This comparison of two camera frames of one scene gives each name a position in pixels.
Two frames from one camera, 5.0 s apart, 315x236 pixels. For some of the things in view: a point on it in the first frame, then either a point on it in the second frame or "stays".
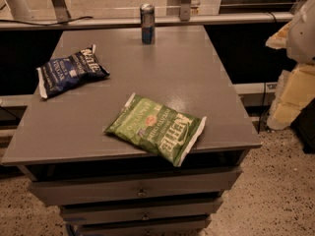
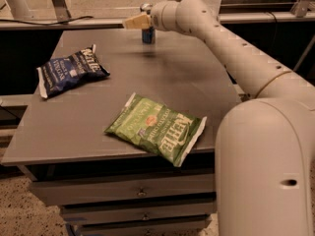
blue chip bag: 66,73 stays
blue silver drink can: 147,18 stays
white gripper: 303,36 → 157,20
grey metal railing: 159,21 stays
